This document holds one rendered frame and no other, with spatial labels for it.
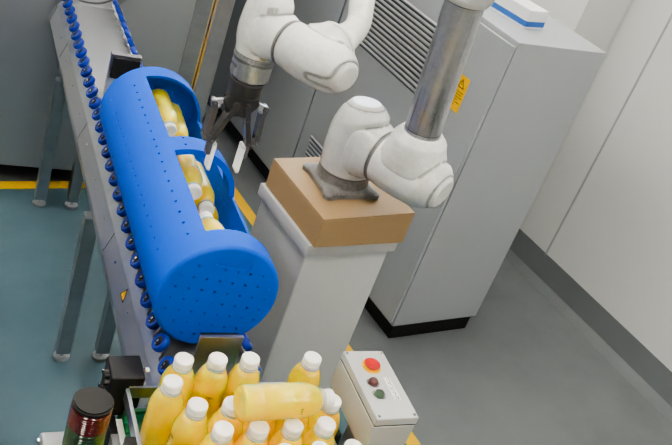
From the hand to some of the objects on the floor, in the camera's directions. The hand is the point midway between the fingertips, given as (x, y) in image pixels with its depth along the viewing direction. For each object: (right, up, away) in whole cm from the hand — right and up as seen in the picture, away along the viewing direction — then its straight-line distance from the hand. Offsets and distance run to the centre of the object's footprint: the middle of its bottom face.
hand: (224, 157), depth 199 cm
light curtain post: (-54, -46, +168) cm, 182 cm away
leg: (-107, -13, +191) cm, 219 cm away
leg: (-74, -67, +116) cm, 153 cm away
